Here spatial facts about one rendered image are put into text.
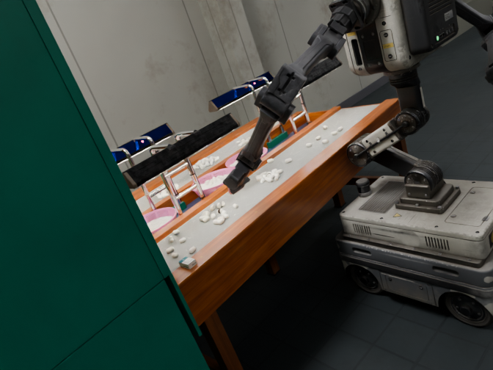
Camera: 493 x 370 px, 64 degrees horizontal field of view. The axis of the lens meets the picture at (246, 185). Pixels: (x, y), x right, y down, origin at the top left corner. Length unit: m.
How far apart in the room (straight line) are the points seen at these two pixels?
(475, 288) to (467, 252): 0.15
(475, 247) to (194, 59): 3.14
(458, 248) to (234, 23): 3.07
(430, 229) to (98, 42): 2.96
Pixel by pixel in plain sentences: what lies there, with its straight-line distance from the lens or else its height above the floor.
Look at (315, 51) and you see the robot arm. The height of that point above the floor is 1.31.
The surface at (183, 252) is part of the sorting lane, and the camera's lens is 1.62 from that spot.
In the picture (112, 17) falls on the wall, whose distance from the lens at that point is 3.83.
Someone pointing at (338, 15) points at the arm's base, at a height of 1.37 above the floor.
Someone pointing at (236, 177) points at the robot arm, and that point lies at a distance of 1.44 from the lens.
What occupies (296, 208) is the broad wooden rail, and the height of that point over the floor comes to 0.68.
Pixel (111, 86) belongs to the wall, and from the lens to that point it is 3.69.
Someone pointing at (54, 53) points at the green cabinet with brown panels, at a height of 1.54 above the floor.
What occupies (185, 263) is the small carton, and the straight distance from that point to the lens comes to 1.44.
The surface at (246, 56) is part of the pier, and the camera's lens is 4.16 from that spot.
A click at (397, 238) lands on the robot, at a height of 0.39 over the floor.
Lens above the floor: 1.44
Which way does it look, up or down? 20 degrees down
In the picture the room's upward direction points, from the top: 21 degrees counter-clockwise
